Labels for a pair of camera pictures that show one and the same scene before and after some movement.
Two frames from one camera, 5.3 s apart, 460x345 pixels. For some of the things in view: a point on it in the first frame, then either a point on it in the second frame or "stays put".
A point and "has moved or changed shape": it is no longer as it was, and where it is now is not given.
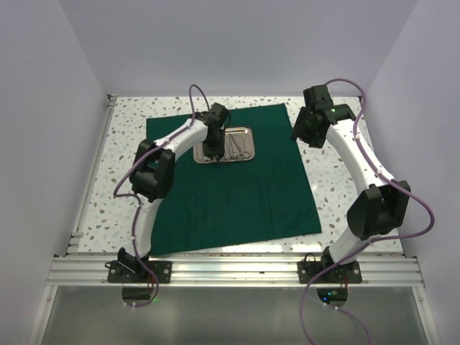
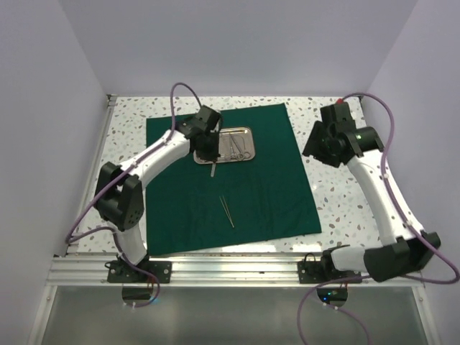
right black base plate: (350, 273) stays put
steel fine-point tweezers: (228, 149) to (226, 210)
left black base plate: (134, 272) stays put
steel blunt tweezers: (207, 159) has moved or changed shape
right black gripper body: (304, 129) to (319, 145)
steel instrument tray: (238, 146) stays put
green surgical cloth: (215, 204) stays put
